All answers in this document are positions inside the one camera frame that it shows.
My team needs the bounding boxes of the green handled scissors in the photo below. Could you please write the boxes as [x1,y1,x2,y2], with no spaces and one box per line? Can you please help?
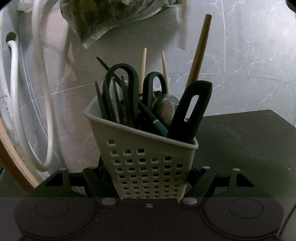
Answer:
[104,63,167,128]

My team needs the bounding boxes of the wooden chopstick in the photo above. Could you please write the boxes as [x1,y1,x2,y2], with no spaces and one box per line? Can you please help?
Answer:
[185,14,212,88]
[162,51,170,93]
[139,48,147,100]

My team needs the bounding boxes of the thin green stick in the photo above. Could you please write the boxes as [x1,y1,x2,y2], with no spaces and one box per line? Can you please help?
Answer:
[96,56,121,87]

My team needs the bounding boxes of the white plastic bag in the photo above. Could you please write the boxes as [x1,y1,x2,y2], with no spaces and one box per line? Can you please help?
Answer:
[17,0,34,13]

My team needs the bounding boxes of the steel fork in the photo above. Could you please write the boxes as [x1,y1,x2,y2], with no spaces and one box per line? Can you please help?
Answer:
[95,76,127,125]

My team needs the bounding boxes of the steel spoon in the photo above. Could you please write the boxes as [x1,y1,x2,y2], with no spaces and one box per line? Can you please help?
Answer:
[152,94,179,126]

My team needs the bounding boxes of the wooden door frame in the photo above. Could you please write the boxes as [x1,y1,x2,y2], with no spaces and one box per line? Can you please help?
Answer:
[1,121,40,192]

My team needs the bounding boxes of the plastic bag of dried leaves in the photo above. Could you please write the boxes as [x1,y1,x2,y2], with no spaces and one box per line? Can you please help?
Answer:
[60,0,181,49]

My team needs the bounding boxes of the white flexible hose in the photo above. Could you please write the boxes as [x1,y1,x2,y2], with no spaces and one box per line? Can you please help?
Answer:
[6,0,54,172]

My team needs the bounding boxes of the white perforated utensil caddy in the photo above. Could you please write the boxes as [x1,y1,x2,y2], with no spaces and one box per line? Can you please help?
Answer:
[84,97,198,200]

